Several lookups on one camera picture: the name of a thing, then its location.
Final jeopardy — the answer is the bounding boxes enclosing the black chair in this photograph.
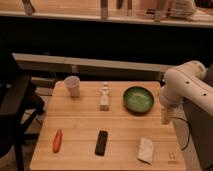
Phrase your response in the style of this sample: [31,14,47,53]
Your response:
[0,54,44,171]

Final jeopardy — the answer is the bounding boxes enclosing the white crumpled cloth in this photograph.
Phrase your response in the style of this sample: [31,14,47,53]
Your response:
[138,138,154,164]

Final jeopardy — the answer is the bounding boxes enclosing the orange-red pepper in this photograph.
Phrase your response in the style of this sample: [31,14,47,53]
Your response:
[52,129,63,153]

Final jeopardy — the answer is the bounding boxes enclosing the white paper cup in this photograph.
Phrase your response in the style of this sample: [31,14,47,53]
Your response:
[64,76,80,98]

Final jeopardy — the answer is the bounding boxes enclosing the small white bottle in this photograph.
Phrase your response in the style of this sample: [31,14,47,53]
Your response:
[100,82,109,111]

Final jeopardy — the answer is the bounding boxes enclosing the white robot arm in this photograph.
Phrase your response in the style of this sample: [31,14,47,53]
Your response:
[159,61,213,124]

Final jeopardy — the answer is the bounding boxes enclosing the black cable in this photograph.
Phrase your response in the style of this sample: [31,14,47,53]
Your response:
[172,116,191,151]

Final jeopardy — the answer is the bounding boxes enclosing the grey metal rail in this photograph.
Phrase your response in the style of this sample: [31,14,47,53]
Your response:
[14,53,171,81]

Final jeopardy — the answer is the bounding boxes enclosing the black rectangular remote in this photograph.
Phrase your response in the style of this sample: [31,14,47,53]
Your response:
[95,130,108,156]

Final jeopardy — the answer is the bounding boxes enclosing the green ceramic bowl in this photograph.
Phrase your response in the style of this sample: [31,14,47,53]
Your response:
[123,86,154,113]

